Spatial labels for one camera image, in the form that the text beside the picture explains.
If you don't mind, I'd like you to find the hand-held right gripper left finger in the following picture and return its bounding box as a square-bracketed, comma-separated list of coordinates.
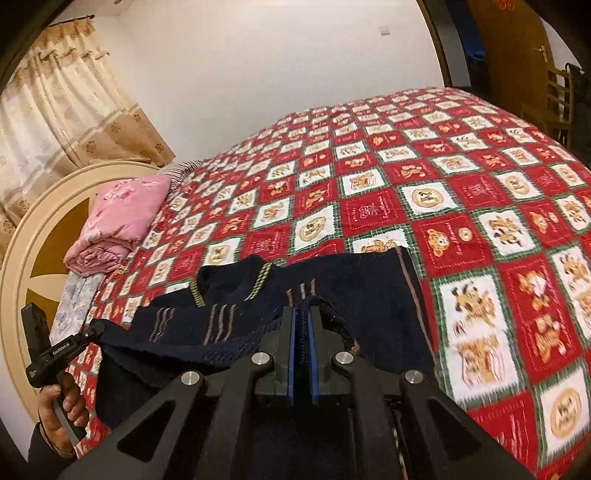
[58, 307, 296, 480]

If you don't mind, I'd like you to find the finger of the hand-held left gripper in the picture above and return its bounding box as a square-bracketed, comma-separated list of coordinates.
[81, 319, 107, 345]

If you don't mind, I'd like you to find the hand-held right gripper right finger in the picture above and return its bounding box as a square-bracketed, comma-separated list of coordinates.
[309, 307, 537, 480]

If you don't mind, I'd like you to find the dark patterned knit sweater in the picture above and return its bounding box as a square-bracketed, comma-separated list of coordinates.
[95, 247, 437, 480]

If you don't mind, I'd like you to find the person's left forearm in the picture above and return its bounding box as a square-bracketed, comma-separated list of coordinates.
[27, 421, 78, 480]

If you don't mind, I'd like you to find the person's left hand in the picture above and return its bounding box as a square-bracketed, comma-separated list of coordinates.
[37, 371, 91, 457]

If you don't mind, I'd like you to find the pale grey-blue pillow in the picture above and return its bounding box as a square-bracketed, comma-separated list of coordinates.
[48, 272, 103, 348]

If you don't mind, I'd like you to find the folded pink blanket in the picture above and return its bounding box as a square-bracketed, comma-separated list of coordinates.
[63, 174, 172, 278]

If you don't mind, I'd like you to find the cream and wood headboard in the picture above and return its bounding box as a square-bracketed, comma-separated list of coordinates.
[0, 159, 163, 407]

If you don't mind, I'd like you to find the striped pillow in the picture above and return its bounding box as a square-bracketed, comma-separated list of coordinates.
[159, 159, 206, 186]

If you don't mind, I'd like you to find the red checkered cartoon bedspread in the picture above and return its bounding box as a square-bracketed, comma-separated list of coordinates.
[74, 85, 591, 480]

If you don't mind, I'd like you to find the beige patterned curtain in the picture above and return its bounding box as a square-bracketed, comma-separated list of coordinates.
[0, 18, 177, 264]

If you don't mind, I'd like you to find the wooden chair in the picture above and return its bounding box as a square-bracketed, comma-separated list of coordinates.
[522, 65, 576, 139]

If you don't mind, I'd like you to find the brown wooden door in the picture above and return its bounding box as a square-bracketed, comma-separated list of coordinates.
[466, 0, 570, 117]

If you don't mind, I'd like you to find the dark wooden door frame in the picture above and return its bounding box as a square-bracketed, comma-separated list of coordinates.
[416, 0, 491, 94]

